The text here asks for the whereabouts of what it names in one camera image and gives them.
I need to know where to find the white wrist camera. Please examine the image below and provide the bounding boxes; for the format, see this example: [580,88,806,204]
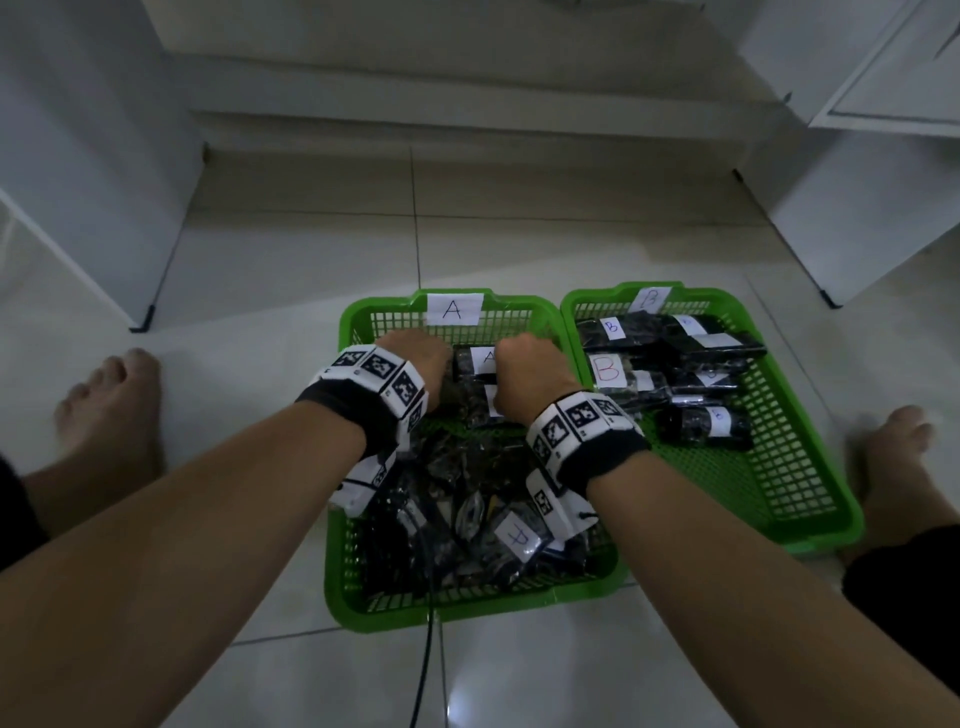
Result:
[524,468,601,541]
[329,448,399,519]

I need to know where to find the person's left forearm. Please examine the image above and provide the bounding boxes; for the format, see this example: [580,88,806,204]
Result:
[0,408,369,728]

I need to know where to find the white desk cabinet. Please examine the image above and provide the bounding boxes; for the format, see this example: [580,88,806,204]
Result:
[734,0,960,309]

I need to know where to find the person's right forearm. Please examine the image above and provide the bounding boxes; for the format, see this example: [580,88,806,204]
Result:
[584,446,960,728]

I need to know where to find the person's left leg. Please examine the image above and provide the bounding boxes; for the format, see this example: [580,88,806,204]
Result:
[22,442,170,538]

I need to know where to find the black wristband with marker tags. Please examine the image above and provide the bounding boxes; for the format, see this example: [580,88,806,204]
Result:
[524,392,652,500]
[294,344,429,463]

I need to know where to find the black camera cable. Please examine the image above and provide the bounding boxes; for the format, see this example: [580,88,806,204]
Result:
[408,464,440,728]

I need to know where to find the person's right leg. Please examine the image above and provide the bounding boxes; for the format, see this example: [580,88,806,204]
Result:
[836,479,960,568]

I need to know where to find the white desk side panel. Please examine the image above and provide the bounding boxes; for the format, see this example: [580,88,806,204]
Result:
[0,0,208,334]

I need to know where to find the person's right foot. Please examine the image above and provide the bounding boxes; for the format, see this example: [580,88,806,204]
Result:
[843,404,939,496]

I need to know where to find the green plastic basket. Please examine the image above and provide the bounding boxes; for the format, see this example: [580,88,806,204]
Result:
[558,281,866,558]
[322,288,631,637]

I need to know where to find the black packet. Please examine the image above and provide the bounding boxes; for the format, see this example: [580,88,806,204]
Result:
[583,350,673,412]

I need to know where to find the person's left hand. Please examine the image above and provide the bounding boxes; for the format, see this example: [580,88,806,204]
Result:
[372,329,455,418]

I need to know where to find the person's right hand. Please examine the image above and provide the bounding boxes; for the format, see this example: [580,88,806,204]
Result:
[491,332,588,429]

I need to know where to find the person's leg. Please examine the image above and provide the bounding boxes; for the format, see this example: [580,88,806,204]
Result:
[836,479,960,568]
[22,442,170,538]

